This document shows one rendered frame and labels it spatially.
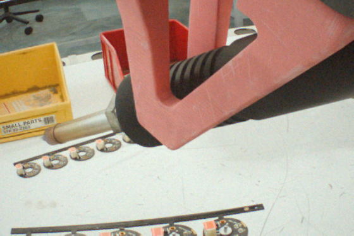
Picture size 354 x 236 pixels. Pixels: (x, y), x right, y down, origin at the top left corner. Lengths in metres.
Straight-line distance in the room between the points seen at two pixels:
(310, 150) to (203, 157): 0.10
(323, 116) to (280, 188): 0.14
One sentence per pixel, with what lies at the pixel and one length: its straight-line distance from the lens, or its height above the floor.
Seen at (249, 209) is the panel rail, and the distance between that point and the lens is 0.29.
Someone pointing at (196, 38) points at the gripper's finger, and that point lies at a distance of 0.15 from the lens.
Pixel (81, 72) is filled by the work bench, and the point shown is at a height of 0.75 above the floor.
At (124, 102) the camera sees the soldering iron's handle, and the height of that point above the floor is 0.93.
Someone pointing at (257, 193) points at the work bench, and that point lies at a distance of 0.41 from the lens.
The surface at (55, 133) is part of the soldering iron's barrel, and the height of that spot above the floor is 0.90.
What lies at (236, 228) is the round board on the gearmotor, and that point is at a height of 0.81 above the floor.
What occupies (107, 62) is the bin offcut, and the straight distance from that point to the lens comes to 0.60.
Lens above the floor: 0.99
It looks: 26 degrees down
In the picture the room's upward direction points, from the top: 4 degrees counter-clockwise
